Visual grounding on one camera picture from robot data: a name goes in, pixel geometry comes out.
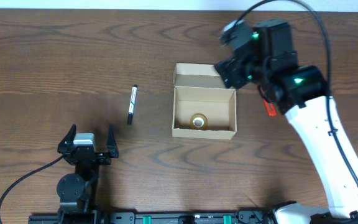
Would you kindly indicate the clear tape roll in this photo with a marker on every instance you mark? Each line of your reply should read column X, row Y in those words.
column 198, row 121

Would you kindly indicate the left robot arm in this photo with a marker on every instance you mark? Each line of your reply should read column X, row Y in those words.
column 77, row 191

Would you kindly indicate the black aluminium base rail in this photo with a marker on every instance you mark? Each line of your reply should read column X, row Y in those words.
column 243, row 216

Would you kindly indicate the open cardboard box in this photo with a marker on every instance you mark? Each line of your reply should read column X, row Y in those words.
column 198, row 89

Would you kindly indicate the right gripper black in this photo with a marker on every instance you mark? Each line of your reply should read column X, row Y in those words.
column 230, row 70

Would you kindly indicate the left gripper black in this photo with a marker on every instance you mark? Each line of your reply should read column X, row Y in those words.
column 112, row 150

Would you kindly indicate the orange utility knife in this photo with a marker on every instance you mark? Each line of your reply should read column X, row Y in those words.
column 268, row 104

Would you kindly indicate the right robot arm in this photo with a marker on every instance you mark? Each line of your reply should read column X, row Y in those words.
column 263, row 54

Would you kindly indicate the black green whiteboard marker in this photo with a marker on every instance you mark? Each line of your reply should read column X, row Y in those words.
column 132, row 104

